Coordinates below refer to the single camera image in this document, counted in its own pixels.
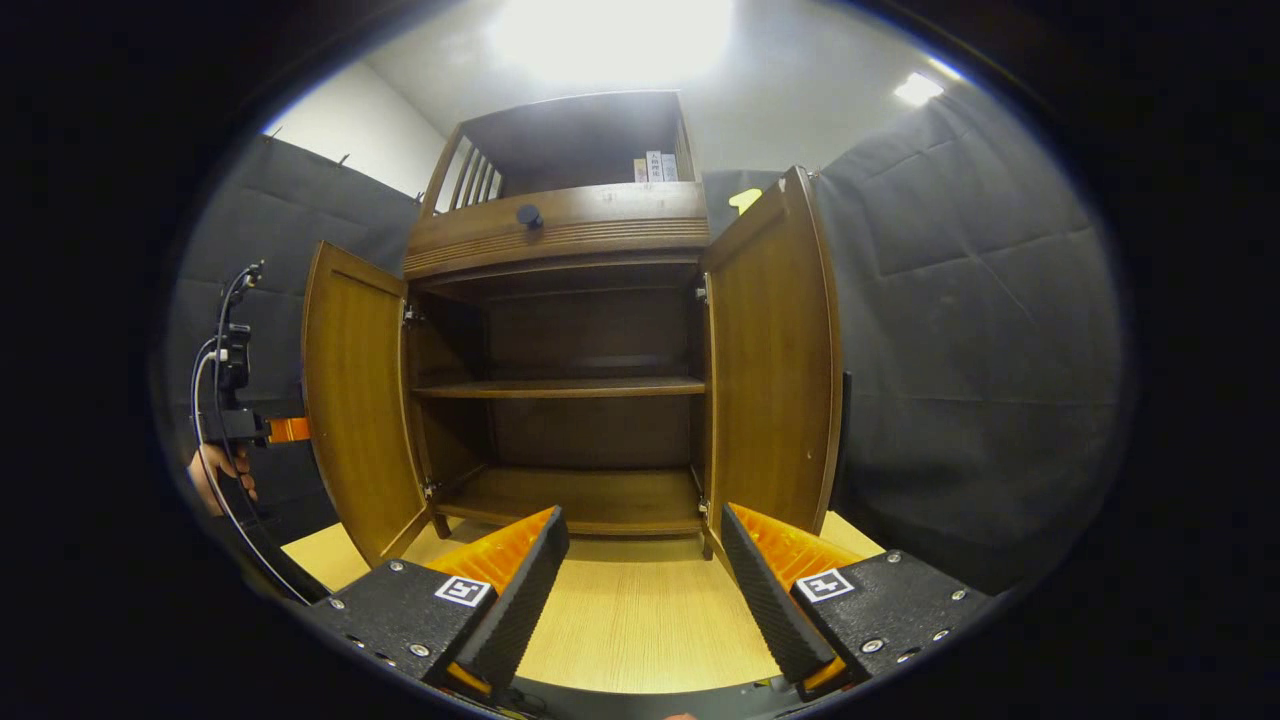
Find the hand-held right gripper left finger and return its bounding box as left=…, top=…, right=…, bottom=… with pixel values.
left=300, top=505, right=571, bottom=701

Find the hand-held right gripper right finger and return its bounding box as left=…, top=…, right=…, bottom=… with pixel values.
left=720, top=502, right=991, bottom=701

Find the wooden shoe cabinet door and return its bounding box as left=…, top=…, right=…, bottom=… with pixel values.
left=302, top=240, right=436, bottom=569
left=700, top=166, right=846, bottom=561

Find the wooden double-door shoe cabinet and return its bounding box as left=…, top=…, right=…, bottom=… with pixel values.
left=300, top=90, right=846, bottom=571

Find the wooden inner cabinet shelf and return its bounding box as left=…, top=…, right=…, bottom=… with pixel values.
left=412, top=376, right=707, bottom=401

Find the large ceiling light panel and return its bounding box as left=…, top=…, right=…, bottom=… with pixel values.
left=490, top=0, right=736, bottom=86

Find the small ceiling light panel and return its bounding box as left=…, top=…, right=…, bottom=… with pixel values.
left=893, top=72, right=946, bottom=108

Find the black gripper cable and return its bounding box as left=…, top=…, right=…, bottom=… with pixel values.
left=190, top=262, right=313, bottom=607

